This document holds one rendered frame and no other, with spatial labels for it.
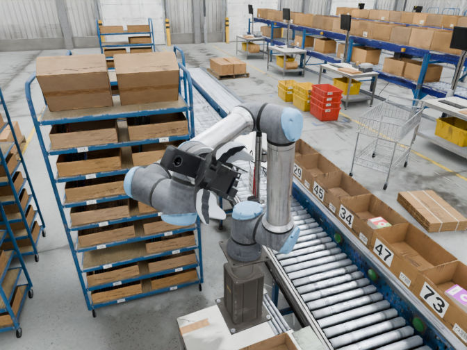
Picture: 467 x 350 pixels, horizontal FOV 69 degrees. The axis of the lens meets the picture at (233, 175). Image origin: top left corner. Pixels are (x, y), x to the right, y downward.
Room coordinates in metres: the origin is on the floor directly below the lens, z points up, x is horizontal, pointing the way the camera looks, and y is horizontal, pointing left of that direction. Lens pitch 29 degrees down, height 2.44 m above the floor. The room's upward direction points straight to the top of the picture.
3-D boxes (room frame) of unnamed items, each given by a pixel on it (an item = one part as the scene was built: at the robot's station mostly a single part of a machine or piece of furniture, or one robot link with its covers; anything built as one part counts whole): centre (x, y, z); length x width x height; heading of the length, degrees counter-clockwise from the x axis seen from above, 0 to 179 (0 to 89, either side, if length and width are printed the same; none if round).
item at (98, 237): (2.19, 1.01, 0.79); 0.40 x 0.30 x 0.10; 109
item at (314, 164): (2.77, -0.75, 0.96); 0.39 x 0.29 x 0.17; 18
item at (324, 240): (2.02, -0.52, 0.72); 0.52 x 0.05 x 0.05; 108
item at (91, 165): (2.19, 1.01, 1.39); 0.40 x 0.30 x 0.10; 106
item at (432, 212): (3.47, -2.41, 0.06); 0.69 x 0.47 x 0.13; 6
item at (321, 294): (1.58, -0.66, 0.72); 0.52 x 0.05 x 0.05; 108
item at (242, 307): (1.41, -0.06, 0.91); 0.26 x 0.26 x 0.33; 23
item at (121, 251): (2.31, 0.80, 0.98); 0.98 x 0.49 x 1.96; 108
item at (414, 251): (1.65, -1.12, 0.97); 0.39 x 0.29 x 0.17; 18
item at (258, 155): (2.19, -0.17, 1.11); 0.12 x 0.05 x 0.88; 18
